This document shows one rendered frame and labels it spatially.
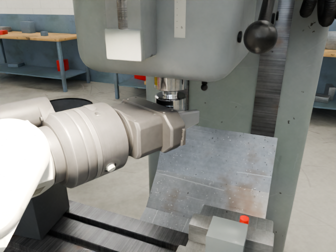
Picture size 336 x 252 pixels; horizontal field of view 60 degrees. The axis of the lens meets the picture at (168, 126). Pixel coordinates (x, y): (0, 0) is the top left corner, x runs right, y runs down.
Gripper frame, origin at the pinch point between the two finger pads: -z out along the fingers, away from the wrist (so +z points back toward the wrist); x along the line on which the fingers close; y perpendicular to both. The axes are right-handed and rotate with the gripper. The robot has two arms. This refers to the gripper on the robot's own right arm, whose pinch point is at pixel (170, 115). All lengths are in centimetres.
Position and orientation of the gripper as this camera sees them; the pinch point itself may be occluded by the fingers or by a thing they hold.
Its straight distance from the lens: 44.2
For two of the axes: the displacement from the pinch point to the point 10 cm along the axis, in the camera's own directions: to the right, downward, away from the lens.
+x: -6.8, -2.8, 6.7
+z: -7.3, 2.5, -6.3
